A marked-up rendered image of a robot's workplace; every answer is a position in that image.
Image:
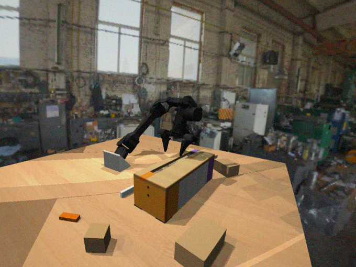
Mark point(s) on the small orange block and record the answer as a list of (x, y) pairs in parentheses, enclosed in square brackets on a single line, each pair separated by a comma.
[(69, 217)]

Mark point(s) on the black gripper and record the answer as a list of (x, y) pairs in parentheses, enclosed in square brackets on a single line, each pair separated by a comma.
[(178, 129)]

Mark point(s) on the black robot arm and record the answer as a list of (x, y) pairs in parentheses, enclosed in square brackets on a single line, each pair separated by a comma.
[(186, 110)]

